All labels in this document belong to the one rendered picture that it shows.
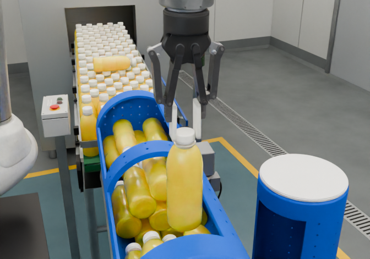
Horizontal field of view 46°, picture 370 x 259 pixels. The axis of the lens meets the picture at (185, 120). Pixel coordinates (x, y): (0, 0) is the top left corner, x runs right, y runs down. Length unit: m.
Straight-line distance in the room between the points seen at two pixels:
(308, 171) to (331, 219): 0.17
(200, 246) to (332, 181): 0.71
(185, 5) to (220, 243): 0.45
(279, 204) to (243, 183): 1.93
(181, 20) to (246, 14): 5.90
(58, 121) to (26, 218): 0.54
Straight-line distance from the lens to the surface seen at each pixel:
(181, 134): 0.80
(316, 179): 1.46
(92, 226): 2.37
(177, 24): 0.70
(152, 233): 1.04
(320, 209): 1.39
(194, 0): 0.69
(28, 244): 1.26
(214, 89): 0.77
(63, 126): 1.79
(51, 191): 3.33
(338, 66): 5.64
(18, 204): 1.41
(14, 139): 1.23
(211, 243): 0.86
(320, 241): 1.47
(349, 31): 5.47
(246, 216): 2.98
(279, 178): 1.43
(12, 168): 1.25
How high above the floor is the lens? 1.79
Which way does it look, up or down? 25 degrees down
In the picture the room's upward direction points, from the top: straight up
